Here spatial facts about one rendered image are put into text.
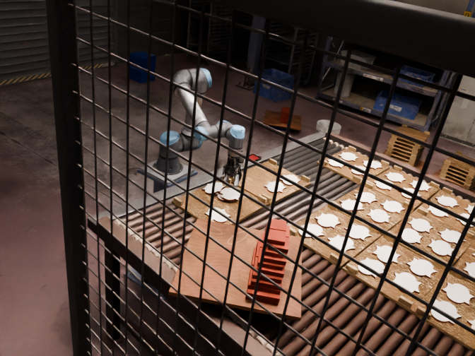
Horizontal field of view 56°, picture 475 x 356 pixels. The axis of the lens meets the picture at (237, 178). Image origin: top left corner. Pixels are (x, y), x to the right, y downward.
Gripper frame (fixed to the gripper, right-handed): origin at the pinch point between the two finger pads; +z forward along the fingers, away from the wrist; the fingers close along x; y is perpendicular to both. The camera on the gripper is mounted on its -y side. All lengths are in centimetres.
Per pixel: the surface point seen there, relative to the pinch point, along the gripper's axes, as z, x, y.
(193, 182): 10.2, -25.7, -5.9
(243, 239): -3, 25, 46
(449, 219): 8, 120, -49
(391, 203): 7, 86, -46
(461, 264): 8, 124, -6
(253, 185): 8.0, 7.1, -19.9
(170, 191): 10.2, -32.1, 9.9
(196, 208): 8.0, -10.7, 21.1
